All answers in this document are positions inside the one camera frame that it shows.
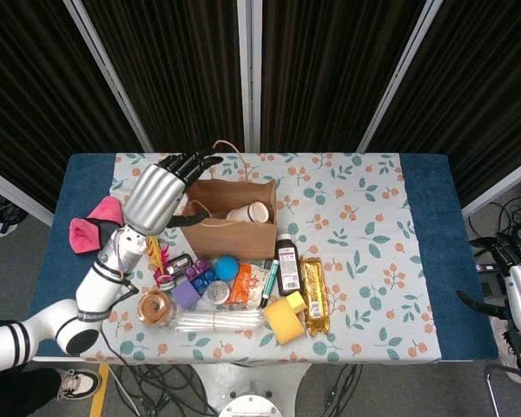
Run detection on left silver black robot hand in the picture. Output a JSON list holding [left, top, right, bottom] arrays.
[[122, 149, 225, 238]]

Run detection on white lidded plastic jar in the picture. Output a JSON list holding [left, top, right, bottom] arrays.
[[225, 201, 270, 223]]

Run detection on clear rubber band jar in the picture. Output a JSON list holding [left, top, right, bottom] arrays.
[[136, 289, 177, 328]]

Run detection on white straw bundle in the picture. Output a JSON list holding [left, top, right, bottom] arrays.
[[173, 307, 266, 334]]

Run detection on brown paper bag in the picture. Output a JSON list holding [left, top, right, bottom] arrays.
[[180, 139, 279, 261]]

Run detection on black floor box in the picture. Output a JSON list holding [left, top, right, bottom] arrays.
[[479, 273, 509, 299]]

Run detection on black power strip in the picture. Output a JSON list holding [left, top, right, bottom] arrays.
[[475, 259, 511, 274]]

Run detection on colourful feather shuttlecock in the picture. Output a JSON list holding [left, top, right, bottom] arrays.
[[146, 236, 177, 293]]

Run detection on white pink sneaker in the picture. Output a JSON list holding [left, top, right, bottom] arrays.
[[497, 332, 521, 384]]

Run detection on small black labelled box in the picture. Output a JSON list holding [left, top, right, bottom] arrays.
[[167, 255, 195, 277]]

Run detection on pink and grey cloth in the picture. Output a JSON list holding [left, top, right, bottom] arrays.
[[68, 195, 127, 257]]

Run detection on purple toy brick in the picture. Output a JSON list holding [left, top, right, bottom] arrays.
[[183, 258, 212, 281]]

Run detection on blue toy brick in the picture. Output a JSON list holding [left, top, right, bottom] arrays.
[[189, 268, 221, 292]]

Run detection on blue ball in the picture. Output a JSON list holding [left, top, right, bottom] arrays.
[[214, 255, 241, 281]]

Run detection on purple foam cube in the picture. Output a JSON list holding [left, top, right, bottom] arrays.
[[169, 279, 201, 310]]

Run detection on round paper clip tub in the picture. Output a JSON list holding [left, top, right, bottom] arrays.
[[202, 280, 231, 305]]

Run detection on blue table cover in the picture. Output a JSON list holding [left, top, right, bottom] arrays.
[[28, 151, 498, 362]]

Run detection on orange white snack packet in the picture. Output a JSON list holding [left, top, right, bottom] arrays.
[[224, 261, 271, 309]]

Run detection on black fabric partition panel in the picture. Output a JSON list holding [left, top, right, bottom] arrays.
[[260, 0, 426, 153], [366, 0, 521, 208], [0, 0, 144, 214], [82, 0, 244, 153]]

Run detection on green marker pen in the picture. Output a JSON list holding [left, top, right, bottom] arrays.
[[260, 257, 281, 308]]

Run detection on dark brown syrup bottle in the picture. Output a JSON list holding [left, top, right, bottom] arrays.
[[275, 233, 304, 298]]

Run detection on small yellow foam cube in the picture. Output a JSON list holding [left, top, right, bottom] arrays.
[[286, 290, 308, 314]]

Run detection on large yellow sponge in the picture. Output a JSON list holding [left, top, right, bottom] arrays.
[[262, 297, 306, 347]]

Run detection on floral printed tablecloth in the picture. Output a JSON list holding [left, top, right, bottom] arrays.
[[78, 151, 443, 364]]

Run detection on gold foil biscuit pack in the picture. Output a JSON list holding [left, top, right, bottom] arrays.
[[298, 255, 333, 337]]

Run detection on white black sneaker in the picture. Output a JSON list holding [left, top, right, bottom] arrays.
[[56, 367, 103, 401]]

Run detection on yellow floor tape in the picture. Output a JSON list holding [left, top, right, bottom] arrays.
[[89, 363, 110, 417]]

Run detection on white robot torso base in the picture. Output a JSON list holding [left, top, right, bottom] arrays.
[[189, 362, 312, 417]]

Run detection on grey metal chair frame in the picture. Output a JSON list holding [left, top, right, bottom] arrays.
[[485, 363, 520, 417]]

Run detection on silver partition frame rail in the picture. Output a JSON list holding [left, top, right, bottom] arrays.
[[0, 162, 56, 225], [461, 152, 521, 218]]

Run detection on silver partition frame post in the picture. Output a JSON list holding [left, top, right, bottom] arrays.
[[236, 0, 264, 153], [356, 0, 445, 153], [63, 0, 155, 153]]

